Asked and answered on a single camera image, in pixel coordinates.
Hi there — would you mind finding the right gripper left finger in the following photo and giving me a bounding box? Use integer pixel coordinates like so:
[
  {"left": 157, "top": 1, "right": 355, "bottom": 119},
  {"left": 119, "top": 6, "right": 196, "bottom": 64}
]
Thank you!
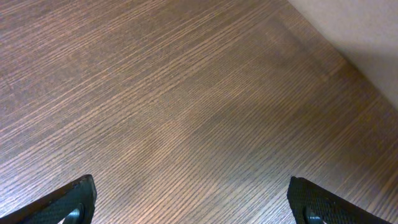
[{"left": 1, "top": 174, "right": 97, "bottom": 224}]

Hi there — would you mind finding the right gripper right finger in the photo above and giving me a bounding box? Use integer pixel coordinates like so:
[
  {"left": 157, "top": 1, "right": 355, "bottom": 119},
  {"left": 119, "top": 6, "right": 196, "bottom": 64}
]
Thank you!
[{"left": 287, "top": 176, "right": 390, "bottom": 224}]

